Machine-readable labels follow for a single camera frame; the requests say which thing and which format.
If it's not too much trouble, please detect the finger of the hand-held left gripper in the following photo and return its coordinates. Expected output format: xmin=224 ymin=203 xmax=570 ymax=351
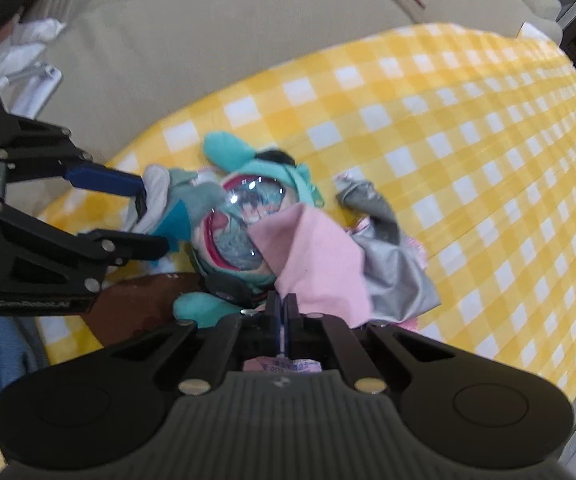
xmin=0 ymin=199 xmax=169 ymax=292
xmin=0 ymin=109 xmax=149 ymax=197

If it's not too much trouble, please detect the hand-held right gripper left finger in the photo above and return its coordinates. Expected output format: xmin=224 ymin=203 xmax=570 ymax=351
xmin=108 ymin=291 xmax=283 ymax=397

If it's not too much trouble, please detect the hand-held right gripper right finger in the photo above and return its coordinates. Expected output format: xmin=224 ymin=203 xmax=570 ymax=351
xmin=284 ymin=294 xmax=461 ymax=395

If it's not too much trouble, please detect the silver grey cloth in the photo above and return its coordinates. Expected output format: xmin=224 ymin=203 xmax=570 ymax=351
xmin=335 ymin=172 xmax=441 ymax=323

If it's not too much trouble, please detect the teal plush doll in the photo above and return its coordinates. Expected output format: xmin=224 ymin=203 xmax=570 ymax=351
xmin=132 ymin=131 xmax=326 ymax=333

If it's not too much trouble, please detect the brown cloth piece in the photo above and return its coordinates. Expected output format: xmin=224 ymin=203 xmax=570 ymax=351
xmin=90 ymin=272 xmax=206 ymax=348

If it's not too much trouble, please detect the white metal rack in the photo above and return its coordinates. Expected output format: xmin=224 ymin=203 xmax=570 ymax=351
xmin=5 ymin=62 xmax=63 ymax=116

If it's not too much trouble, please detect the white cloth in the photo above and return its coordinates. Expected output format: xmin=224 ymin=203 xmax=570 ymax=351
xmin=0 ymin=17 xmax=66 ymax=86

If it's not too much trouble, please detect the beige sofa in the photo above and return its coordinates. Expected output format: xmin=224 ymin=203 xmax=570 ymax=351
xmin=12 ymin=0 xmax=566 ymax=181

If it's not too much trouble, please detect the yellow checked blanket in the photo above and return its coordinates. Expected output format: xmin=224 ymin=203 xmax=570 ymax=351
xmin=32 ymin=22 xmax=576 ymax=406

